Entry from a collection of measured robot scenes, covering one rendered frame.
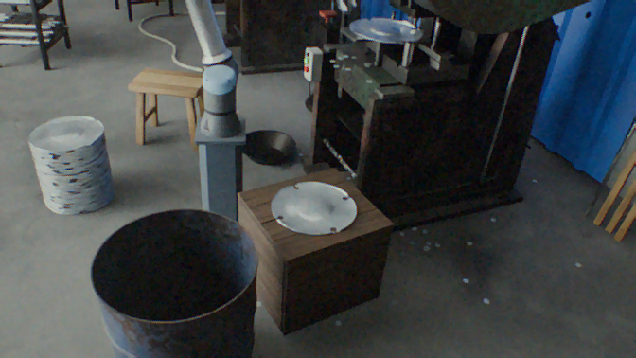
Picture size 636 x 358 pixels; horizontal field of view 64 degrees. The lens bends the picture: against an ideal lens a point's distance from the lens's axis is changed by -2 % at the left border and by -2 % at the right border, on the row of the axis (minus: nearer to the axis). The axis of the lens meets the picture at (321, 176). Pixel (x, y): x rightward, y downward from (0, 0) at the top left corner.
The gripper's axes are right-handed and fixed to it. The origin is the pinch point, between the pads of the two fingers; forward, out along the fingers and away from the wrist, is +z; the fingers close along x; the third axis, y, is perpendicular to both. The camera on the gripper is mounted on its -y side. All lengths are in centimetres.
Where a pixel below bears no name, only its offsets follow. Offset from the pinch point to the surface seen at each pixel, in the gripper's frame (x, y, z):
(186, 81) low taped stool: -63, -72, 29
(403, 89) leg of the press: 1.7, 26.3, 25.7
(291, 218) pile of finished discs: -60, 48, 30
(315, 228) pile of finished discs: -55, 56, 32
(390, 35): 11.2, 7.7, 14.3
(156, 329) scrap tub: -102, 86, -1
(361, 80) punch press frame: -5.3, 5.6, 26.9
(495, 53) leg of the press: 43, 29, 32
